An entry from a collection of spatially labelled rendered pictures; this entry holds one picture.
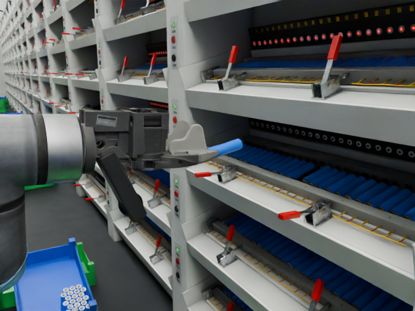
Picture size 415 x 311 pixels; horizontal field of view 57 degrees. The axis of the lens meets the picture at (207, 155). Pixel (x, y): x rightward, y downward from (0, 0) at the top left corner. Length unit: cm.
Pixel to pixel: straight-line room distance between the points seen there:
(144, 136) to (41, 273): 95
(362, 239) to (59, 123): 44
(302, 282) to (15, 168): 54
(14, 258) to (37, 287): 83
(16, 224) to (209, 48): 62
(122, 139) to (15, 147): 14
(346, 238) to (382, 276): 7
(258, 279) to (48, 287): 75
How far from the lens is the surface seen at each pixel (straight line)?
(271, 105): 66
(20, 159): 49
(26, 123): 50
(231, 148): 63
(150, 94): 115
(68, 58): 228
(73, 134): 50
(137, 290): 139
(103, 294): 140
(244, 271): 87
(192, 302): 113
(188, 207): 100
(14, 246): 54
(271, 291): 81
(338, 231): 61
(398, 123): 51
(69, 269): 141
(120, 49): 161
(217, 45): 98
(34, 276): 141
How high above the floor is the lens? 73
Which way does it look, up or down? 13 degrees down
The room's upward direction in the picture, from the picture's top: straight up
